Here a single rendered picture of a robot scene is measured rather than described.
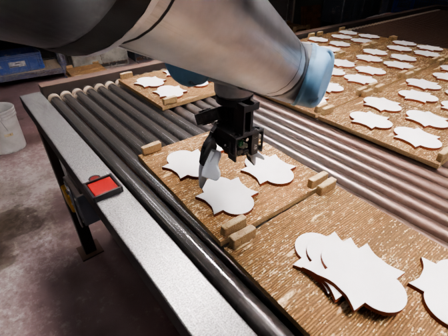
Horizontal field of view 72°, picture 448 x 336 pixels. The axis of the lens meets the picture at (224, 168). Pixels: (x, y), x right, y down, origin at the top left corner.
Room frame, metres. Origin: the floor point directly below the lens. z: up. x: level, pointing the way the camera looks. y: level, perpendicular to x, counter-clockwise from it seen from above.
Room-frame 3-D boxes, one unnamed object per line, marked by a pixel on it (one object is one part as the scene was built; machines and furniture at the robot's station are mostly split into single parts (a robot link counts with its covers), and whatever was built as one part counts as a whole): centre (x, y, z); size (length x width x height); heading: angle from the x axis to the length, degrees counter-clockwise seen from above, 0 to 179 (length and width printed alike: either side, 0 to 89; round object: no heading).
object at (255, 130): (0.55, -0.02, 1.14); 0.09 x 0.08 x 0.12; 36
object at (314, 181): (0.62, -0.24, 0.95); 0.06 x 0.02 x 0.03; 126
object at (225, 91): (0.56, -0.02, 1.22); 0.08 x 0.08 x 0.05
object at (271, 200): (0.70, -0.01, 0.93); 0.41 x 0.35 x 0.02; 36
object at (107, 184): (0.63, 0.31, 0.92); 0.06 x 0.06 x 0.01; 39
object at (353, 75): (1.53, -0.62, 0.94); 0.41 x 0.35 x 0.04; 38
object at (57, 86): (2.58, -0.77, 0.90); 4.04 x 0.06 x 0.10; 129
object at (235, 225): (0.46, -0.02, 0.95); 0.06 x 0.02 x 0.03; 126
